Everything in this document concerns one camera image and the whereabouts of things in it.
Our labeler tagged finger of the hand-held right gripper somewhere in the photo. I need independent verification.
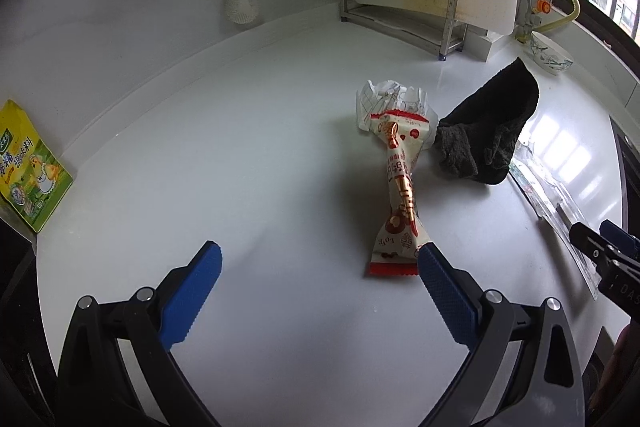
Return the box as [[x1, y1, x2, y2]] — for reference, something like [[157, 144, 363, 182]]
[[600, 219, 640, 259], [570, 221, 619, 271]]

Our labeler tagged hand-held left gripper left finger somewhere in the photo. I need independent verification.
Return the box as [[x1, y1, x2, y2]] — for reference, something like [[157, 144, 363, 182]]
[[56, 240, 223, 427]]

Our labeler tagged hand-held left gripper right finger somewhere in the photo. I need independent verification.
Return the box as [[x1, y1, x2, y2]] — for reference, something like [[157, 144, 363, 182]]
[[417, 243, 586, 427]]

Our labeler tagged clear plastic toothbrush package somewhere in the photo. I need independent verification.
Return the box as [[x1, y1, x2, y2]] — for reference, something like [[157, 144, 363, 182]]
[[507, 139, 601, 303]]

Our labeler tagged red and white snack wrapper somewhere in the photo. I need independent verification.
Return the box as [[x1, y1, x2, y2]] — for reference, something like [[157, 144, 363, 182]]
[[367, 109, 441, 278]]

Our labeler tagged person's right forearm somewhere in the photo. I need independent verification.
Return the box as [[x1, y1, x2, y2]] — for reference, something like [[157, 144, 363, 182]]
[[587, 324, 640, 427]]

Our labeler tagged dark grey cloth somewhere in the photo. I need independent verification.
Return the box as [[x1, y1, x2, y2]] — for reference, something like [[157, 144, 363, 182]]
[[432, 57, 541, 186]]

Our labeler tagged white patterned bowl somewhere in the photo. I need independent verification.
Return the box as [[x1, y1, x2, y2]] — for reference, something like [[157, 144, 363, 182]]
[[530, 31, 574, 76]]

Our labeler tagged yellow green seasoning pouch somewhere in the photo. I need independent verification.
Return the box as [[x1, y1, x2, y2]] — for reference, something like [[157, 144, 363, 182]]
[[0, 99, 74, 234]]

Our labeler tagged crumpled white printed paper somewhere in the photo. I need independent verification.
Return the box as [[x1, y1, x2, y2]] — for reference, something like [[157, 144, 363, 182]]
[[356, 79, 440, 142]]

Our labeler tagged yellow gas hose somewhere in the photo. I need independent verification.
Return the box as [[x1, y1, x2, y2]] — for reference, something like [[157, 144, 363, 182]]
[[515, 0, 581, 44]]

